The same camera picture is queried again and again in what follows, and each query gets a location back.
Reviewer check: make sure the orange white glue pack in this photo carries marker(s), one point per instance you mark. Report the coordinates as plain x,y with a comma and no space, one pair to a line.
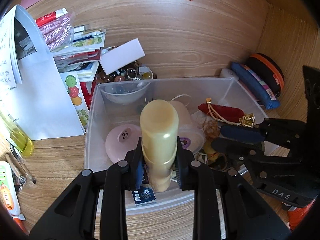
7,187

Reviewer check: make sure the green fruit sticker pack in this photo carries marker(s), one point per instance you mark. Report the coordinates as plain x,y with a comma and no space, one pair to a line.
87,40

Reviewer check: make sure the blue small packet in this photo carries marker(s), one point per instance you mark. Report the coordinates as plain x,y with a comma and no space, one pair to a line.
144,195

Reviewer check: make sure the red fabric pouch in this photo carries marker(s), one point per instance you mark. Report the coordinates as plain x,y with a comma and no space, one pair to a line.
225,112

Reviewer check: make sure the stack of photo cards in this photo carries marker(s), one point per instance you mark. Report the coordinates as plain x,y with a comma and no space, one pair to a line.
77,63

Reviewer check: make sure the clear plastic storage bin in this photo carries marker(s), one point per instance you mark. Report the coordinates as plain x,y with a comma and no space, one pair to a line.
100,120

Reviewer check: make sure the blue pencil case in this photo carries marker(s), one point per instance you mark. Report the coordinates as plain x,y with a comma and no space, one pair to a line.
255,85

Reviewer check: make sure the red packet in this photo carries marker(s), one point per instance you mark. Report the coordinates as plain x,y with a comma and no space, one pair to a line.
87,92

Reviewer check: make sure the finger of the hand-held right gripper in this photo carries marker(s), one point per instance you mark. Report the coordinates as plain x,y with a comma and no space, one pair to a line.
232,148
240,133

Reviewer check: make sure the thin brushes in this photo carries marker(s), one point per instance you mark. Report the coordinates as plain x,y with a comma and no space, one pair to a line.
20,167

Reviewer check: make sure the yellow-green clear bottle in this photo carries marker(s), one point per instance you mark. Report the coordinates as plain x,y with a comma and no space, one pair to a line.
20,142

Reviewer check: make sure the cream plastic bottle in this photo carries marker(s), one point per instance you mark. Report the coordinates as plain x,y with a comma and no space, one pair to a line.
158,130

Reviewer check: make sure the white paper booklet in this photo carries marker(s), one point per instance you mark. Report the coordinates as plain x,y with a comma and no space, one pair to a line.
37,92

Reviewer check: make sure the pile of beads and keyrings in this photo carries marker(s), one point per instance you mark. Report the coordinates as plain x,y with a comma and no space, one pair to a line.
120,76

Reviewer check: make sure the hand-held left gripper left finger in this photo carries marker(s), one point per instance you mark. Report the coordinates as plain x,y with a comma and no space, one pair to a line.
138,175

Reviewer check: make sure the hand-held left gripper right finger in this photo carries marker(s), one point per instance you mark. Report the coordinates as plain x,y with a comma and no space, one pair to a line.
178,175

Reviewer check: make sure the orange marker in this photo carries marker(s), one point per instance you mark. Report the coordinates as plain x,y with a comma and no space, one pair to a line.
20,222

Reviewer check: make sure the black case with orange trim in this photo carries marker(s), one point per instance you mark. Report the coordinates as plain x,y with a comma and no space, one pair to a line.
268,70

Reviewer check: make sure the translucent plastic tub with lid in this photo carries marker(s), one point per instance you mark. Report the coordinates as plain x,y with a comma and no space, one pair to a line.
185,120

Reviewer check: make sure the pink round compact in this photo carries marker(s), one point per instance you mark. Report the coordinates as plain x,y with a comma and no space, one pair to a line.
120,142

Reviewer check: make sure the red and white tube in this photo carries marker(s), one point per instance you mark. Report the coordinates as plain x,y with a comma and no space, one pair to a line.
48,17

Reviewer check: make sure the wooden desktop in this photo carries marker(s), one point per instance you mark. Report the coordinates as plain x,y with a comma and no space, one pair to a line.
62,165

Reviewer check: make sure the fruit sticker sheet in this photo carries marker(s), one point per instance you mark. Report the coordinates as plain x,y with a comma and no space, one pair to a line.
75,97

